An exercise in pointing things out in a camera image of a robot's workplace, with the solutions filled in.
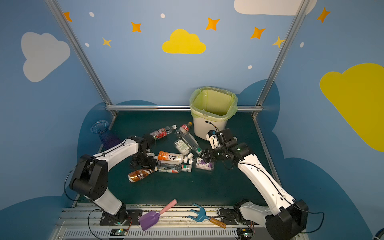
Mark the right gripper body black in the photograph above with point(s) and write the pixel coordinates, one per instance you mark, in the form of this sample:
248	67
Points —
214	154

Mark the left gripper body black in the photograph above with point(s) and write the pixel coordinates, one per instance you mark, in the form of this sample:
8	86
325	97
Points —
143	162

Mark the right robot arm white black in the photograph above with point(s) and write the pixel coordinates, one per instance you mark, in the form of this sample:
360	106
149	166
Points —
284	217

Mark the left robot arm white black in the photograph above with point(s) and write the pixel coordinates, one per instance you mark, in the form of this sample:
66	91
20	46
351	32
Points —
90	177

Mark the white trash bin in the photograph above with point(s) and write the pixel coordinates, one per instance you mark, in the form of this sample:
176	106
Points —
203	125

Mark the green bin liner bag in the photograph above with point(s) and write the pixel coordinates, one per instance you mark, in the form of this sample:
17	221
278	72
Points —
213	104

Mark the grape juice bottle purple label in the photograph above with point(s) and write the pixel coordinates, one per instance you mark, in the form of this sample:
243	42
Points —
199	163

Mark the brown tea bottle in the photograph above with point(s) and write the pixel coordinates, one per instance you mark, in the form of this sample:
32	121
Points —
140	174

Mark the orange label white bottle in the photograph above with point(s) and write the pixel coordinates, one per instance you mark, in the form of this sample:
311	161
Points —
172	157

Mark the clear bottle green cap band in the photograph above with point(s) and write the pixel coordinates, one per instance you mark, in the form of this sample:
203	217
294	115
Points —
192	143

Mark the clear bottle red green label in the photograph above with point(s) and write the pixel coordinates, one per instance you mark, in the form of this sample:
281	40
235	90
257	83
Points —
168	167

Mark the small white label bottle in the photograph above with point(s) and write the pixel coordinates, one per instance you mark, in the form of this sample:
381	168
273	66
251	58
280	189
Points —
182	147

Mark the cola bottle red label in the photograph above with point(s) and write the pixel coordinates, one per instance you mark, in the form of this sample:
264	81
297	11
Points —
183	130

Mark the purple plastic vase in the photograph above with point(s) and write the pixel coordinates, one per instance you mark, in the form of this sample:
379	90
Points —
108	139

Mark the left circuit board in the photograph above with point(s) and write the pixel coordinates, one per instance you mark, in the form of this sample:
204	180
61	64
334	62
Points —
119	232

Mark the circuit board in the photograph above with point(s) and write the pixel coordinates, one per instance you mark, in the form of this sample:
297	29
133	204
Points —
119	232
244	234

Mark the right circuit board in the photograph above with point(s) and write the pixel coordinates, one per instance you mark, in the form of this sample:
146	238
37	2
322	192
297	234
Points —
244	234

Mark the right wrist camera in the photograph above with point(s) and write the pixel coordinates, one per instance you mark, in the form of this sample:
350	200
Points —
222	138

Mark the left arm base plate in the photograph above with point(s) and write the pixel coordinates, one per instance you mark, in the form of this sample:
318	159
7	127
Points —
130	217

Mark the blue garden fork wooden handle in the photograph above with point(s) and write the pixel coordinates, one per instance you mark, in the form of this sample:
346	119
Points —
201	216

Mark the aluminium frame rear rail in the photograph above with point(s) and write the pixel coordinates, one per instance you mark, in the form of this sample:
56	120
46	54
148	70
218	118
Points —
155	108

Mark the purple toy shovel pink handle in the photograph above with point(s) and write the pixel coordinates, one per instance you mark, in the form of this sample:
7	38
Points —
151	218

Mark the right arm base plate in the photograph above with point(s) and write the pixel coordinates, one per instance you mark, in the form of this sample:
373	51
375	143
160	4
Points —
232	217

